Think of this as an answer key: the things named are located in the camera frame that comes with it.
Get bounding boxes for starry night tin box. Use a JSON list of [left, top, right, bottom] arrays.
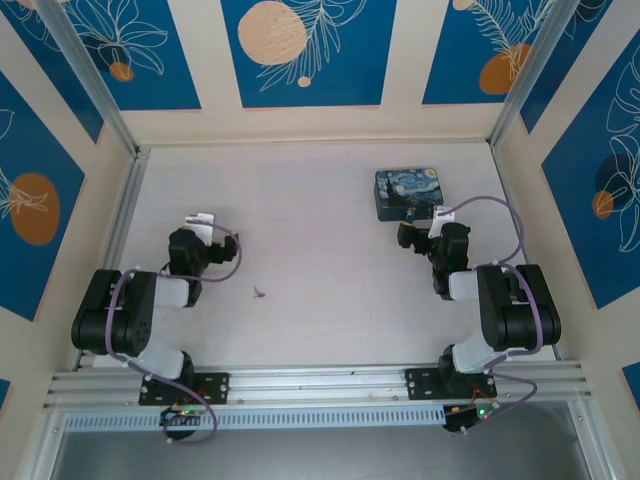
[[374, 167, 446, 223]]

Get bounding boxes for aluminium table edge rail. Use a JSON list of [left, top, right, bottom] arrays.
[[72, 149, 151, 372]]

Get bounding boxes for grey slotted cable duct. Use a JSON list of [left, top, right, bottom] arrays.
[[63, 405, 449, 431]]

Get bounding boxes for black and silver camera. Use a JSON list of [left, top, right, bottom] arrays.
[[432, 204, 456, 239]]

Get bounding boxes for grey metal panel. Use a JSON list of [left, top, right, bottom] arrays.
[[49, 428, 591, 480]]

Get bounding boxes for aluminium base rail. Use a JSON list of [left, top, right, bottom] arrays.
[[42, 362, 594, 414]]

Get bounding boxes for controller board with green light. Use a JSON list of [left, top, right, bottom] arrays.
[[443, 402, 501, 432], [159, 405, 207, 427]]

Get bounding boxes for aluminium frame post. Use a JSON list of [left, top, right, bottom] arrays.
[[37, 0, 151, 157], [488, 0, 604, 151]]

